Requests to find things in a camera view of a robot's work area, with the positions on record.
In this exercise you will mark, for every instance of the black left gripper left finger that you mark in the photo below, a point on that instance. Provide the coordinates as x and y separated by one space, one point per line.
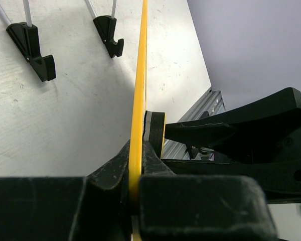
92 207

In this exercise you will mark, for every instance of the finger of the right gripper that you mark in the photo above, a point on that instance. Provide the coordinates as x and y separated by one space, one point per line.
279 180
266 119

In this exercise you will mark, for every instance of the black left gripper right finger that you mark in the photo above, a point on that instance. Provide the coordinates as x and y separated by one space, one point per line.
200 207

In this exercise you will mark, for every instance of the yellow framed whiteboard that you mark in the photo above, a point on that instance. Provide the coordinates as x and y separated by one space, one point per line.
138 111

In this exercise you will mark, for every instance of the yellow black whiteboard eraser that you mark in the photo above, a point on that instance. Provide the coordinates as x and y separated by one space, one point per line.
154 130

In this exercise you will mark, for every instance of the black metal whiteboard stand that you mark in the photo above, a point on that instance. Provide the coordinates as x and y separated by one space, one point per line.
37 41

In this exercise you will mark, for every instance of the aluminium frame rails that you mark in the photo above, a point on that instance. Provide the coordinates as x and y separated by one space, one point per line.
210 103

